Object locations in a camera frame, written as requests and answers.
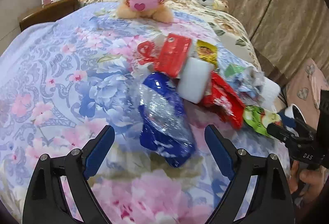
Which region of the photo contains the red snack bag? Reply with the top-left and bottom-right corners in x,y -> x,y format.
201,71 -> 245,129

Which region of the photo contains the blue clear plastic bag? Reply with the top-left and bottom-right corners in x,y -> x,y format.
138,72 -> 196,168

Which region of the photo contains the white foam net sleeve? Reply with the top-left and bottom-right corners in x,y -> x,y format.
259,77 -> 281,111

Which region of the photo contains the black white trash bin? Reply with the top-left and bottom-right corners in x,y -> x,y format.
278,104 -> 307,138

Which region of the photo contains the right hand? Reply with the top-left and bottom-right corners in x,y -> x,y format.
288,160 -> 328,203

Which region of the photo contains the green apple snack wrapper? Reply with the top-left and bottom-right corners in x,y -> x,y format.
243,105 -> 283,137

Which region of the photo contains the pink heart bed sheet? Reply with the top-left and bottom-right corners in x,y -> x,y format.
285,58 -> 328,129

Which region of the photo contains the white foam block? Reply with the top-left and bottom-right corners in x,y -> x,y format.
176,57 -> 215,104

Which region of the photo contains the crumpled blue white wrapper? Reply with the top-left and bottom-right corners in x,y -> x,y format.
224,64 -> 265,102

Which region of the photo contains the floral bed quilt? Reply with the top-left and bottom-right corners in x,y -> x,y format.
1,0 -> 290,223

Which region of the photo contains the yellow snack wrapper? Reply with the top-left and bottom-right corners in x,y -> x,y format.
196,40 -> 218,68

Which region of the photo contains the red carton box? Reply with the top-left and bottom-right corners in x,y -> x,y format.
154,33 -> 192,78

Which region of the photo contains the red white torn wrapper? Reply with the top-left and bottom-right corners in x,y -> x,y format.
137,41 -> 158,65

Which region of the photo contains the yellow bear plush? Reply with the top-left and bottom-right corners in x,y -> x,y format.
212,0 -> 229,13

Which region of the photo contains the wooden nightstand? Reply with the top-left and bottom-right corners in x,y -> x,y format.
18,0 -> 79,31

